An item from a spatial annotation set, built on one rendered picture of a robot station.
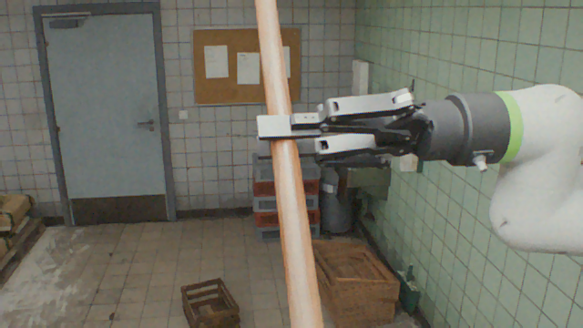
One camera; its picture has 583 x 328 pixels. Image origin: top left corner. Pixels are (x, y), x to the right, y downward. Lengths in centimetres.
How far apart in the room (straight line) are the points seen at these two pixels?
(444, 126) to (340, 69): 409
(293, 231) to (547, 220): 35
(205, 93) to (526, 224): 402
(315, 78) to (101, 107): 207
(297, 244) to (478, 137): 25
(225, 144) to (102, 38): 152
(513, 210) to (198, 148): 414
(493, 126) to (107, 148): 436
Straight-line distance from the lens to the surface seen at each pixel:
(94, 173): 485
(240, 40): 444
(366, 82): 409
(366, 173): 365
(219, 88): 448
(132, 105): 458
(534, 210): 66
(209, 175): 472
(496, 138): 58
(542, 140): 62
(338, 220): 444
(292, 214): 47
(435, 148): 56
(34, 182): 510
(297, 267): 45
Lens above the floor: 205
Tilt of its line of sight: 18 degrees down
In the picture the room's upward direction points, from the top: straight up
